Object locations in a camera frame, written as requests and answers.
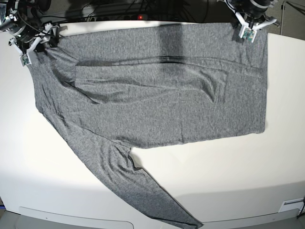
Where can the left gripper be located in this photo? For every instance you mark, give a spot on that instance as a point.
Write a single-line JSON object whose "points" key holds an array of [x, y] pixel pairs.
{"points": [[252, 13]]}

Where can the metal stand frame right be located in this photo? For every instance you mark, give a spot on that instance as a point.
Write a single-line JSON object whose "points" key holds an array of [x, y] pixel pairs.
{"points": [[293, 19]]}

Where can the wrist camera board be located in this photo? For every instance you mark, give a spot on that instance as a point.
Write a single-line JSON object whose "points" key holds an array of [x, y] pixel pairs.
{"points": [[25, 60], [248, 34]]}

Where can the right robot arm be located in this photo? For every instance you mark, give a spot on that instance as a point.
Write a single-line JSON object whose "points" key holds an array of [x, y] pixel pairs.
{"points": [[21, 20]]}

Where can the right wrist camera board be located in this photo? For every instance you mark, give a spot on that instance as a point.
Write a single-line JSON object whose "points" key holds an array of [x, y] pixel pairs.
{"points": [[25, 60]]}

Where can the black power strip red light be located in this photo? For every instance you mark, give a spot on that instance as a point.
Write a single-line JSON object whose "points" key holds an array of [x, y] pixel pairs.
{"points": [[131, 16]]}

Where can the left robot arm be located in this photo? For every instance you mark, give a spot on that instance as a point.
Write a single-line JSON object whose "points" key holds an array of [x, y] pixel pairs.
{"points": [[251, 15]]}

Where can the white label plate on table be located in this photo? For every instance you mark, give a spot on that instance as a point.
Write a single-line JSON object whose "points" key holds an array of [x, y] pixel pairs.
{"points": [[292, 204]]}

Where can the grey long-sleeve T-shirt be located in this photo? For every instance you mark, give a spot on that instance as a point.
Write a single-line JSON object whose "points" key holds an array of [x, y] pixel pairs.
{"points": [[107, 92]]}

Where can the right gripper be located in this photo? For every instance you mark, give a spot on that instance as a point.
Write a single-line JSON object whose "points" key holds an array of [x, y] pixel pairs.
{"points": [[28, 41]]}

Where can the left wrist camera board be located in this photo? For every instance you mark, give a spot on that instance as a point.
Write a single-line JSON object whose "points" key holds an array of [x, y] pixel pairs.
{"points": [[248, 34]]}

